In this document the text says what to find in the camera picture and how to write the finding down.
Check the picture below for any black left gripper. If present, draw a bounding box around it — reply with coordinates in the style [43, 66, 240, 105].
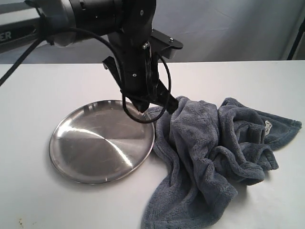
[103, 31, 179, 115]

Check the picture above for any grey fleece cloth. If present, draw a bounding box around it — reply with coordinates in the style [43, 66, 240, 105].
[141, 96, 302, 229]

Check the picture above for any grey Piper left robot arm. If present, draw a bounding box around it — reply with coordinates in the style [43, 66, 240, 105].
[0, 0, 183, 113]

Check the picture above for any round stainless steel plate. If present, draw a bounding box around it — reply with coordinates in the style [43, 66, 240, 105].
[49, 100, 155, 185]

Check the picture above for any grey backdrop cloth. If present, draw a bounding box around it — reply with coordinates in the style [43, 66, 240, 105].
[0, 0, 305, 64]

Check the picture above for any black backdrop stand pole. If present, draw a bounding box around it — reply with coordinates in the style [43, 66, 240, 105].
[287, 21, 305, 61]

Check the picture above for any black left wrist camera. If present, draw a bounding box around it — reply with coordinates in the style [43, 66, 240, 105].
[149, 29, 183, 59]

